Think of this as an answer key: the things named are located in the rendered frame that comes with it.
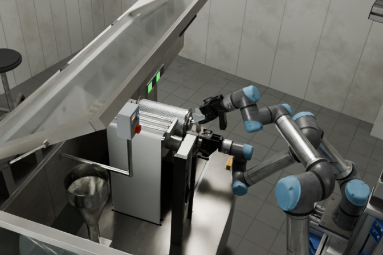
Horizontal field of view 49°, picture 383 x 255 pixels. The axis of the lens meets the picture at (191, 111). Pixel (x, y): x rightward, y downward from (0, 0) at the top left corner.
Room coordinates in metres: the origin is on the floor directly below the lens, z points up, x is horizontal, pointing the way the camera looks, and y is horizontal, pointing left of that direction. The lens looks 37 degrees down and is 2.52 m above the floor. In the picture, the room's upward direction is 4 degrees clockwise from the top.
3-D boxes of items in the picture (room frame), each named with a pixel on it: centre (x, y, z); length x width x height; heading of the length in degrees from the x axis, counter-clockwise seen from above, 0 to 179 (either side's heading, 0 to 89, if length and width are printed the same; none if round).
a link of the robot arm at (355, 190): (1.43, -0.83, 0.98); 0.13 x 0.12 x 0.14; 179
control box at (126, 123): (1.06, 0.19, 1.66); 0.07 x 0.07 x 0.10; 74
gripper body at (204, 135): (1.60, -0.11, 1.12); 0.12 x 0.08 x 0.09; 74
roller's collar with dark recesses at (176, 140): (1.33, 0.06, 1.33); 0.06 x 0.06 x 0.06; 74
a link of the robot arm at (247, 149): (1.56, -0.26, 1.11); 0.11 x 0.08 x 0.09; 74
